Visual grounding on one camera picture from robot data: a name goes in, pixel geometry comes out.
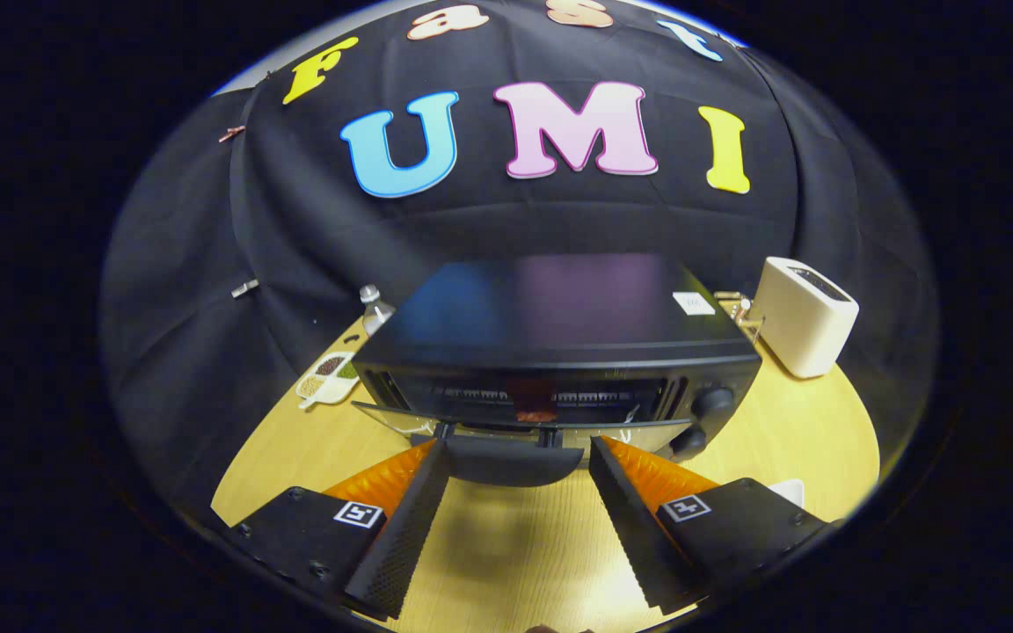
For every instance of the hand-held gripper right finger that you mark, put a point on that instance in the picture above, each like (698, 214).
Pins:
(634, 527)

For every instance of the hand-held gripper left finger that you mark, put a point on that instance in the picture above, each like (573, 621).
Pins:
(410, 527)

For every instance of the red-brown meat slice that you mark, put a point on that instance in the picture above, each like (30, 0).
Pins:
(531, 409)

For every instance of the black toaster oven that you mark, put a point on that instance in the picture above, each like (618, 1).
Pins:
(559, 308)

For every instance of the white bread toaster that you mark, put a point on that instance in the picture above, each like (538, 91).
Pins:
(801, 325)

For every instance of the white rectangular plate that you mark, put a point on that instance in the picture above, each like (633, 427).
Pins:
(790, 490)

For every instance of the white divided dish with beans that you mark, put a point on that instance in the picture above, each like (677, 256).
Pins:
(326, 378)

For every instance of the clear plastic bottle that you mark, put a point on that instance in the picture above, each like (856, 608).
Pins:
(375, 312)

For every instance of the silver clip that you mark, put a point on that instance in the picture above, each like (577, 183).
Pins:
(244, 288)

